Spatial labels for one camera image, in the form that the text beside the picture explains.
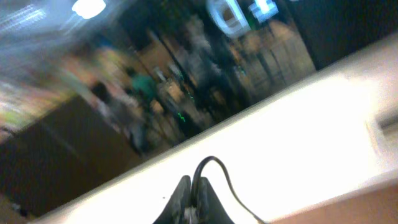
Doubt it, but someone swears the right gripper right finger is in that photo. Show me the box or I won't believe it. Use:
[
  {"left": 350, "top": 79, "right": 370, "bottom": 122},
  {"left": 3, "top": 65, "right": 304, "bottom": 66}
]
[{"left": 197, "top": 177, "right": 234, "bottom": 224}]

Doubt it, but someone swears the black cable bundle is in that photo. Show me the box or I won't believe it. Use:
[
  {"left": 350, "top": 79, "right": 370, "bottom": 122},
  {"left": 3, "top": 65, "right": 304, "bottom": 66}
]
[{"left": 190, "top": 156, "right": 268, "bottom": 224}]

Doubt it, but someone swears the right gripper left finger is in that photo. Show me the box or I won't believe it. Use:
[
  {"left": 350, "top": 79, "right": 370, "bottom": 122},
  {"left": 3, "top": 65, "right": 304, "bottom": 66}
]
[{"left": 154, "top": 175, "right": 191, "bottom": 224}]

